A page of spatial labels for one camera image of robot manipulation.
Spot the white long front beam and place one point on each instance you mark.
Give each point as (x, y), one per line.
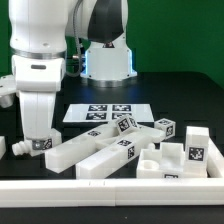
(111, 158)

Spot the white chair seat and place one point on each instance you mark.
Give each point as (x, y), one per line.
(167, 161)

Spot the white long beam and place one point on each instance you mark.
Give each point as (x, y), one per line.
(111, 158)
(67, 154)

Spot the white block at left edge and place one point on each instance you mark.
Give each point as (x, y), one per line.
(2, 146)

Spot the white marker tag board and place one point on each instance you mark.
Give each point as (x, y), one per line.
(78, 113)

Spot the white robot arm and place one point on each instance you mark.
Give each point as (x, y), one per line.
(38, 43)

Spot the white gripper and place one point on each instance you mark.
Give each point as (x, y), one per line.
(36, 82)

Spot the white small tagged cube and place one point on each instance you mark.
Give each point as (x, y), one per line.
(168, 126)

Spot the white L-shaped fence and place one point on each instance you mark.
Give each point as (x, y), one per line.
(111, 192)

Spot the white long back beam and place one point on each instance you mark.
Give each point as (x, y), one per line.
(67, 154)

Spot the white tagged block on beam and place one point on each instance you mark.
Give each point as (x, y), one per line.
(126, 124)

